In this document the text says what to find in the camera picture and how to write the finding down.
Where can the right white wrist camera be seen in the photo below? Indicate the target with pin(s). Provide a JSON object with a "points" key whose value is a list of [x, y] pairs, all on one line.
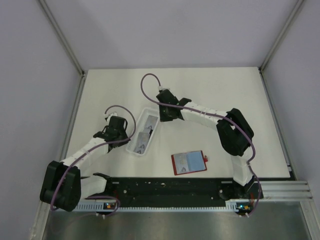
{"points": [[161, 88]]}

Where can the white slotted cable duct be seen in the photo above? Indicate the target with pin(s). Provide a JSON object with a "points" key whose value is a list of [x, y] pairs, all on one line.
{"points": [[109, 207]]}

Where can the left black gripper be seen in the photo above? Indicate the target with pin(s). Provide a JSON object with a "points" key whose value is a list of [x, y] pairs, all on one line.
{"points": [[125, 136]]}

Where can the aluminium frame rail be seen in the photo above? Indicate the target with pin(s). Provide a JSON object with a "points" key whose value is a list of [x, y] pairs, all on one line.
{"points": [[286, 191]]}

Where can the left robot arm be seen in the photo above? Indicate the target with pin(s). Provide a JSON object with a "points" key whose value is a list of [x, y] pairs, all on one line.
{"points": [[65, 182]]}

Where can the red leather card holder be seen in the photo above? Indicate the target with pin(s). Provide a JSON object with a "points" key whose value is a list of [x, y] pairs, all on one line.
{"points": [[196, 161]]}

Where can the white plastic basket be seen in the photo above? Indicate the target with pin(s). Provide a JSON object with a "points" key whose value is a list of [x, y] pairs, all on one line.
{"points": [[140, 125]]}

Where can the silver card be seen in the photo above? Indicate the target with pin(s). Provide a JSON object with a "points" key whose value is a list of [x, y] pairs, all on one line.
{"points": [[181, 165]]}

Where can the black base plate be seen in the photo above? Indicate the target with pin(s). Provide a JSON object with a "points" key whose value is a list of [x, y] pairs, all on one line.
{"points": [[177, 191]]}

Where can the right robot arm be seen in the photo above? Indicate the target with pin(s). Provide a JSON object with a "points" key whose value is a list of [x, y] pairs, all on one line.
{"points": [[233, 130]]}

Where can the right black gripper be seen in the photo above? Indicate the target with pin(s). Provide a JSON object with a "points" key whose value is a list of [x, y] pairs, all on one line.
{"points": [[162, 117]]}

